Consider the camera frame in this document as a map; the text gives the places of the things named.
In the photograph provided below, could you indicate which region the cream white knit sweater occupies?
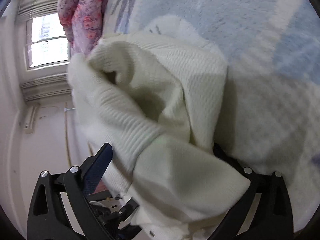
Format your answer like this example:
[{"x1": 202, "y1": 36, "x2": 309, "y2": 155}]
[{"x1": 68, "y1": 32, "x2": 250, "y2": 239}]

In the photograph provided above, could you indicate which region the bright window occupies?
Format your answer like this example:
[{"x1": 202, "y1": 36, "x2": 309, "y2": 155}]
[{"x1": 25, "y1": 13, "x2": 69, "y2": 69}]

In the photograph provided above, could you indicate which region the white blue patterned bed blanket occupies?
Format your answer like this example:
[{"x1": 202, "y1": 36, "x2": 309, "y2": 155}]
[{"x1": 105, "y1": 0, "x2": 319, "y2": 231}]

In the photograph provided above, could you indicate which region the pink purple floral quilt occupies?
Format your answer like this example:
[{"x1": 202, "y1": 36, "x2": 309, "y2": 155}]
[{"x1": 57, "y1": 0, "x2": 108, "y2": 55}]

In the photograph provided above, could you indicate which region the wall air conditioner unit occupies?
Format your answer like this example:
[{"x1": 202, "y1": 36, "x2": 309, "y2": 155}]
[{"x1": 24, "y1": 103, "x2": 40, "y2": 134}]

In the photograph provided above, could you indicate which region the white wall radiator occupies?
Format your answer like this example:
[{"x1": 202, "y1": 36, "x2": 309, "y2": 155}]
[{"x1": 20, "y1": 73, "x2": 71, "y2": 102}]

